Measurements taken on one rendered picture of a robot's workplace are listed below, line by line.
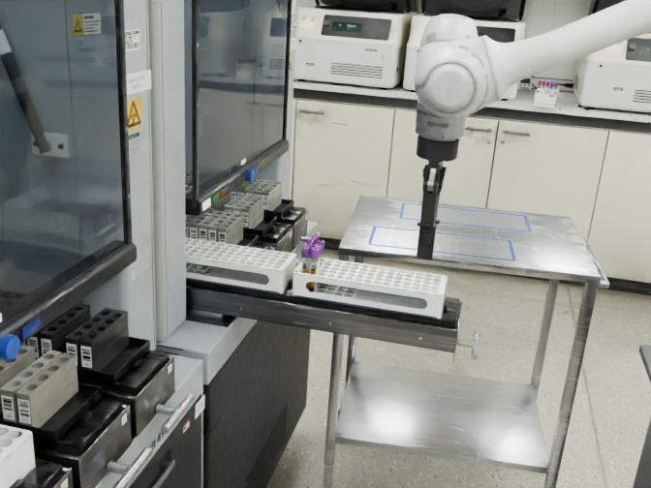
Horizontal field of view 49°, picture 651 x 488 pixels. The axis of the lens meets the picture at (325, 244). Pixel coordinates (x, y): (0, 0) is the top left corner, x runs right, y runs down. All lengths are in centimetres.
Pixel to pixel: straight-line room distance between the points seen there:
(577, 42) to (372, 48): 252
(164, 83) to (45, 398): 55
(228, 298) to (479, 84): 68
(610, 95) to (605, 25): 243
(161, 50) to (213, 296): 50
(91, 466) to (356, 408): 114
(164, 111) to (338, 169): 257
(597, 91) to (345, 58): 121
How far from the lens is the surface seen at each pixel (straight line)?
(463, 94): 108
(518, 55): 115
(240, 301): 146
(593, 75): 365
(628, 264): 388
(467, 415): 212
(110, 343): 119
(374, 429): 200
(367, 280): 141
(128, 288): 124
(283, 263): 146
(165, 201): 132
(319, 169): 382
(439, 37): 127
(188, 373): 133
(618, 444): 270
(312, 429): 247
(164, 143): 130
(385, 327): 140
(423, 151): 132
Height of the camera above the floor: 141
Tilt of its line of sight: 20 degrees down
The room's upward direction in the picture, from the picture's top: 4 degrees clockwise
